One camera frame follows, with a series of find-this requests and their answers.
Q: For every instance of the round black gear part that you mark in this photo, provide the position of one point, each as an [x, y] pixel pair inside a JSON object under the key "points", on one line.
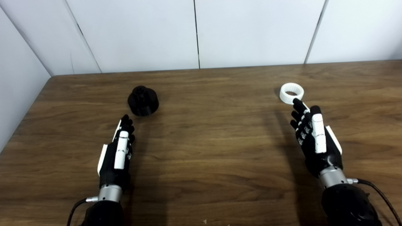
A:
{"points": [[143, 103]]}

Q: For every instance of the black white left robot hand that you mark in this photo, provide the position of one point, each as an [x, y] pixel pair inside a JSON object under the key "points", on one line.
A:
{"points": [[110, 163]]}

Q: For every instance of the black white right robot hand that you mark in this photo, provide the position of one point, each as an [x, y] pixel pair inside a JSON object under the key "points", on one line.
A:
{"points": [[326, 157]]}

